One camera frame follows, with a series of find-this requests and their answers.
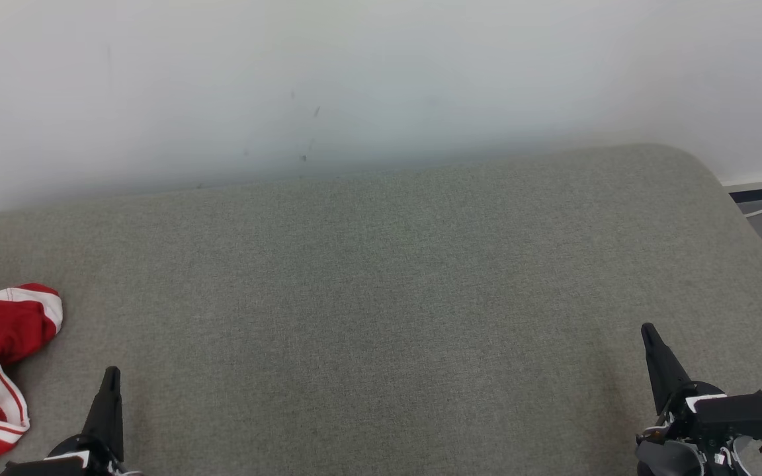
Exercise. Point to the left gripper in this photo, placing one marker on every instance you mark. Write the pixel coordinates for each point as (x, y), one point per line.
(100, 456)

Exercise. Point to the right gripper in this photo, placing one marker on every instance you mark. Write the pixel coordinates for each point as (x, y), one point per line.
(669, 459)

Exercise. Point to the grey fabric sofa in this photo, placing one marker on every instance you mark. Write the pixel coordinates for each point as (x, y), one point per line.
(381, 297)

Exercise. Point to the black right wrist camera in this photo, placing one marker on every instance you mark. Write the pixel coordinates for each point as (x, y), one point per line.
(745, 413)

